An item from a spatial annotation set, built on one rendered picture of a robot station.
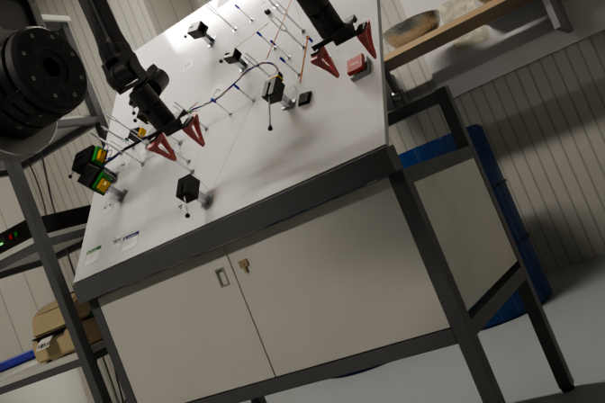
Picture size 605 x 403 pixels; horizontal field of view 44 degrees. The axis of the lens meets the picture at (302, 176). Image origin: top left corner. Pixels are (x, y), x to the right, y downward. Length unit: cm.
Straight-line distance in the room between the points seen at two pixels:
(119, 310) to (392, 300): 93
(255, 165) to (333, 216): 29
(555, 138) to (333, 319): 258
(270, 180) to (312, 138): 16
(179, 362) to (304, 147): 79
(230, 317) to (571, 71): 270
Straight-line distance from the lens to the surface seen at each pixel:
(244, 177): 207
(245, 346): 216
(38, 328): 275
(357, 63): 197
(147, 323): 237
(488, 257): 214
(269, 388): 217
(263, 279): 206
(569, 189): 435
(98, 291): 241
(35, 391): 403
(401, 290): 188
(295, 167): 194
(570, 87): 430
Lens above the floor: 76
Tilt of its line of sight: 4 degrees up
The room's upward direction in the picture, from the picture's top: 22 degrees counter-clockwise
